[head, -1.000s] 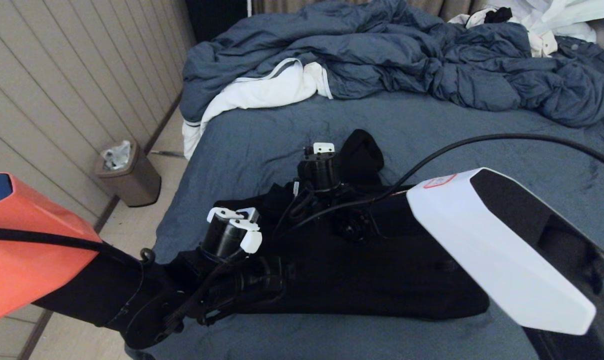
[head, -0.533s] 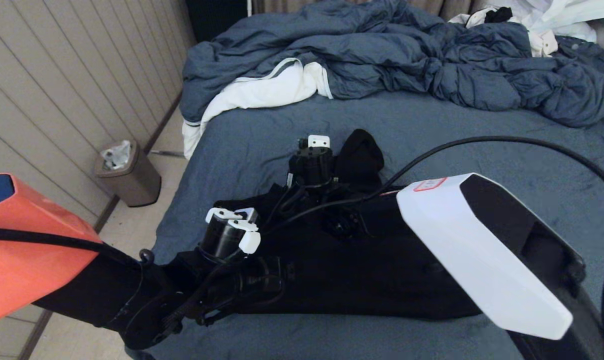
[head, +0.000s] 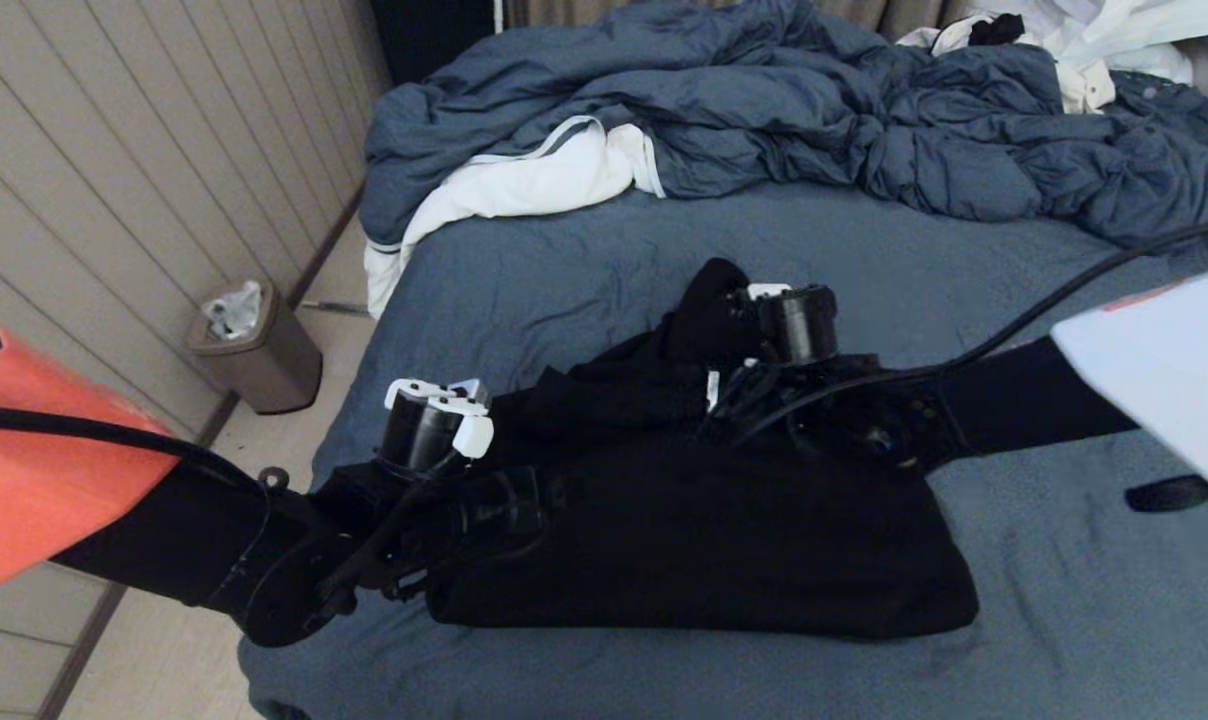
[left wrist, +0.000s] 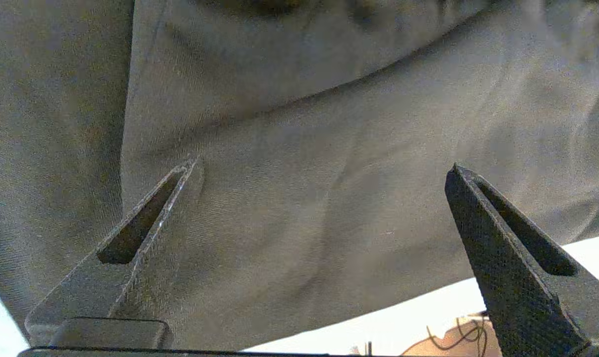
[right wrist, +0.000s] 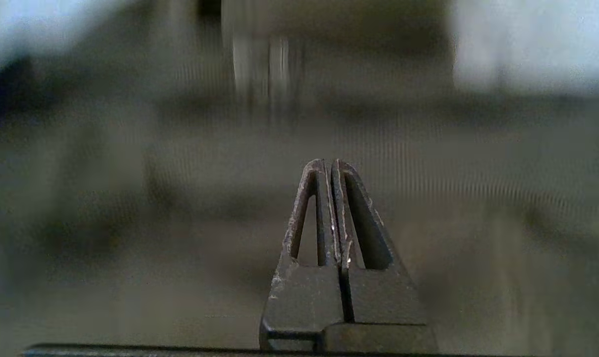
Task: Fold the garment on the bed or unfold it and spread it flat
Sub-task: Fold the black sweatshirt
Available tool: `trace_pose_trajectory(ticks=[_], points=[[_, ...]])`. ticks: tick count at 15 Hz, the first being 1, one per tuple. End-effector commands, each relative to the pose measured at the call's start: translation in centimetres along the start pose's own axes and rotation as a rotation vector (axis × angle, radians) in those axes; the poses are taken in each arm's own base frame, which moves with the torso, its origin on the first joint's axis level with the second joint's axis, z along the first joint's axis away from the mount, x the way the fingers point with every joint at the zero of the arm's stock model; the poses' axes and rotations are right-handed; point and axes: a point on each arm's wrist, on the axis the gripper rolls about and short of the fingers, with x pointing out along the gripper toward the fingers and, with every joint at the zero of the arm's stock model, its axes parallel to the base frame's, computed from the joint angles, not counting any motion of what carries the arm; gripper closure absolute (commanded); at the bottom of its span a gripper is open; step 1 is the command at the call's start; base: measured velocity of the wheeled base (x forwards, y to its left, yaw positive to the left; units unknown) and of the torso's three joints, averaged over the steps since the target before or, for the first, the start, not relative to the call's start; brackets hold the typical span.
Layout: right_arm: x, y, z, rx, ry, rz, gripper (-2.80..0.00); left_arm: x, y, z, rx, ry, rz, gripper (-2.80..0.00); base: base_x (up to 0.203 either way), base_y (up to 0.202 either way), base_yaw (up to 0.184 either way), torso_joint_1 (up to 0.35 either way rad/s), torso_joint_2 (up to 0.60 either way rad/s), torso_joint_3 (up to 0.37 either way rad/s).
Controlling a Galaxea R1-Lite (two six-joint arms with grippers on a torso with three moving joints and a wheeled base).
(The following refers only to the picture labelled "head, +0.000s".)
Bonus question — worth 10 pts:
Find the black zip hoodie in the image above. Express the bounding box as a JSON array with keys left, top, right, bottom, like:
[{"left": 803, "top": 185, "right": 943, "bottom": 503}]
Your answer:
[{"left": 424, "top": 258, "right": 980, "bottom": 641}]

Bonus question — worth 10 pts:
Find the white clothes pile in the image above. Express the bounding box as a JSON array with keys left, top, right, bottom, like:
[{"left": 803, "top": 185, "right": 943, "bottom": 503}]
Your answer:
[{"left": 899, "top": 0, "right": 1208, "bottom": 86}]

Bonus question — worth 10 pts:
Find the brown trash bin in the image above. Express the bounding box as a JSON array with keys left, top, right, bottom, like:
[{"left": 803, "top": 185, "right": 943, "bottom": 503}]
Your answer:
[{"left": 186, "top": 282, "right": 325, "bottom": 415}]

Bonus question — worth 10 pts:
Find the white plastic bin liner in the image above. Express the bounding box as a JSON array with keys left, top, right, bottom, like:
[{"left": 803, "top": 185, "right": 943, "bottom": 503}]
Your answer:
[{"left": 202, "top": 280, "right": 265, "bottom": 341}]

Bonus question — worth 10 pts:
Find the rumpled blue duvet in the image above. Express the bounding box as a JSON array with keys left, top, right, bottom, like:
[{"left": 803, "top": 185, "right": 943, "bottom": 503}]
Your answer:
[{"left": 359, "top": 0, "right": 1208, "bottom": 251}]

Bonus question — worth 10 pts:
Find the blue bed sheet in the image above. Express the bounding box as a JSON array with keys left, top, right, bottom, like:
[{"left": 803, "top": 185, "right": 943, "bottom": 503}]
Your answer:
[{"left": 229, "top": 185, "right": 1208, "bottom": 720}]

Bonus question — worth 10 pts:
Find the beige curtain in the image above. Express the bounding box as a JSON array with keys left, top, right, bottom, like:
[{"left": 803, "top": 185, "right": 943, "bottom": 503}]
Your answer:
[{"left": 504, "top": 0, "right": 975, "bottom": 43}]

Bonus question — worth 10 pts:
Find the cream garment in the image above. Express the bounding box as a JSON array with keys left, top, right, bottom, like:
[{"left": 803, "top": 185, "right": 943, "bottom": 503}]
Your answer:
[{"left": 1059, "top": 58, "right": 1117, "bottom": 113}]

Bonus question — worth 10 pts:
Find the small black garment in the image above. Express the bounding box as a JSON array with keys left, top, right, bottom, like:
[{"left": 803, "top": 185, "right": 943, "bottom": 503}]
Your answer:
[{"left": 969, "top": 15, "right": 1025, "bottom": 48}]

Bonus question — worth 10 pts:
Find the blue denim garment with buttons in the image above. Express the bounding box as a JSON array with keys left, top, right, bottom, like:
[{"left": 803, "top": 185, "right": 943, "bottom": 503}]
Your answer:
[{"left": 1112, "top": 72, "right": 1208, "bottom": 161}]

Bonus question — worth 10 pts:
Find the black furniture piece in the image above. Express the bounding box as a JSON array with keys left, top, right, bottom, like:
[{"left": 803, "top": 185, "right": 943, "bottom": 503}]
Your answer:
[{"left": 369, "top": 0, "right": 500, "bottom": 86}]

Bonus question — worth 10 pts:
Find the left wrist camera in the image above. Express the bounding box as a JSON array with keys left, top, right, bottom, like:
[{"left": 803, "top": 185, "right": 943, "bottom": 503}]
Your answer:
[{"left": 376, "top": 378, "right": 495, "bottom": 481}]

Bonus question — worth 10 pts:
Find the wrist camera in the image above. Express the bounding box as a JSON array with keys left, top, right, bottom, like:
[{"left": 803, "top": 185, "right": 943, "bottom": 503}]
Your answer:
[
  {"left": 376, "top": 378, "right": 495, "bottom": 481},
  {"left": 729, "top": 283, "right": 842, "bottom": 366}
]

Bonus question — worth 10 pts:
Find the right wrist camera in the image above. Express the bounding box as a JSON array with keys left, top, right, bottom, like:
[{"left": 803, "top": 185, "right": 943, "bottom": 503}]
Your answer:
[{"left": 729, "top": 283, "right": 842, "bottom": 366}]

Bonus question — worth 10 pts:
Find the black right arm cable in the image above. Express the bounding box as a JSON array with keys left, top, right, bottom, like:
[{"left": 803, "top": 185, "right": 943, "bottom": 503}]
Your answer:
[{"left": 724, "top": 215, "right": 1208, "bottom": 513}]

